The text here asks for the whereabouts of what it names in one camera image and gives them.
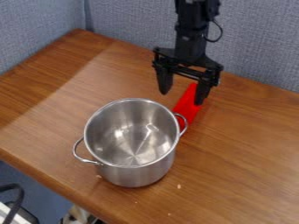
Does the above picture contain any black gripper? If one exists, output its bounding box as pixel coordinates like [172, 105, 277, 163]
[152, 20, 223, 105]

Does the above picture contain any stainless steel pot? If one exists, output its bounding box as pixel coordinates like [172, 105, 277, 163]
[74, 98, 188, 187]

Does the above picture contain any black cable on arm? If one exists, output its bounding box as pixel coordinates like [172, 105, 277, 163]
[203, 18, 224, 44]

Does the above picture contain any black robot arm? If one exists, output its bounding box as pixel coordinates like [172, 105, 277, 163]
[152, 0, 223, 105]

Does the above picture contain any red block object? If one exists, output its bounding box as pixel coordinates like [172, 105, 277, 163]
[172, 83, 201, 124]

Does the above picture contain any white object under table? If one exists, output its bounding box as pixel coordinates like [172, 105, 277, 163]
[58, 205, 105, 224]

